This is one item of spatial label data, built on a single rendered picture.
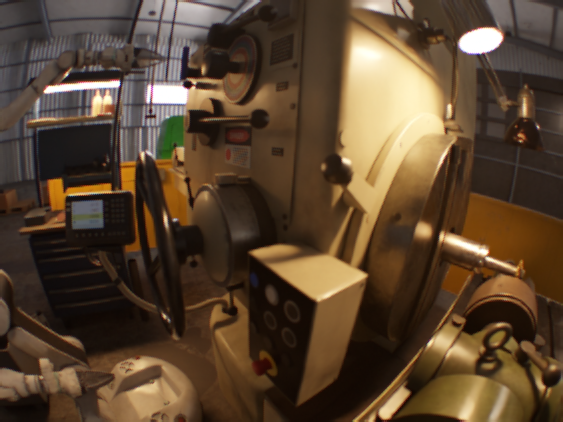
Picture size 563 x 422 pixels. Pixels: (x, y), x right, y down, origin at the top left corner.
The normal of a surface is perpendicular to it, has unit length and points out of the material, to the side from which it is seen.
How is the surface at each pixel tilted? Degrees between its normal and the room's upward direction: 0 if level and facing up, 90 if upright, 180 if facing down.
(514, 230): 90
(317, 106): 90
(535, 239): 90
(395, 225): 69
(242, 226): 61
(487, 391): 6
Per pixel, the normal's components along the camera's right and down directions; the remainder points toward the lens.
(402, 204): -0.67, -0.34
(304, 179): -0.79, 0.12
